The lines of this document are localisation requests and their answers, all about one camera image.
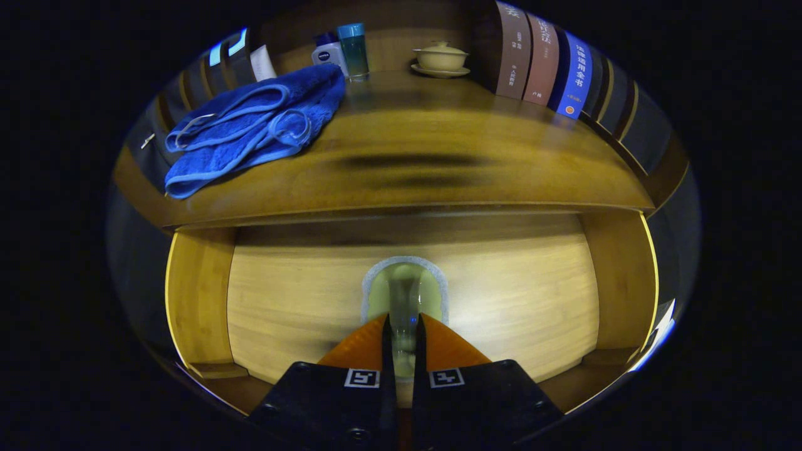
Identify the brown wooden cabinet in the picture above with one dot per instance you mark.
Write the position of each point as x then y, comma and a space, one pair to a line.
401, 37

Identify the teal transparent bottle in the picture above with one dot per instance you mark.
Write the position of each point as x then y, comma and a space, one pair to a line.
354, 53

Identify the reddish brown book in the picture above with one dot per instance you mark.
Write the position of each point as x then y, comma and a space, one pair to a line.
542, 62

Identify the dark brown book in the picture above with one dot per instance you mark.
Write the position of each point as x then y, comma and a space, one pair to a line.
510, 50

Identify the wooden drawer with black knob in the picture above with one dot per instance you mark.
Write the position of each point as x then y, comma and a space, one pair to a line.
301, 300

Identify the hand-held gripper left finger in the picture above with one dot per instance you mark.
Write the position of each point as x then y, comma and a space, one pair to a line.
388, 401

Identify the beige saucer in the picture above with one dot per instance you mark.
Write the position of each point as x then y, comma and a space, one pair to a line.
440, 73

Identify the blue book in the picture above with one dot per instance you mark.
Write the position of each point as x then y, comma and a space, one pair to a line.
576, 75

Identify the white bottle with blue cap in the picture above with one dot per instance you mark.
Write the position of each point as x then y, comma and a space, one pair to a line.
329, 56

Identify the beige lidded teacup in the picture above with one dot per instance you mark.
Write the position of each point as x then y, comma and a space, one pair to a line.
442, 57

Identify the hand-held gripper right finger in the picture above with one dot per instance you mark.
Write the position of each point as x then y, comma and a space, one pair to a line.
418, 401

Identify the blue folded towel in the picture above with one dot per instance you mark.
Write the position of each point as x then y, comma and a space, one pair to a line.
250, 125

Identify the wooden countertop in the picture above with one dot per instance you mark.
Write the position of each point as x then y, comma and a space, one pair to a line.
438, 138

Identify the green scrub brush white base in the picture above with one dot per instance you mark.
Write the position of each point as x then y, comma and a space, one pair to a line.
404, 294

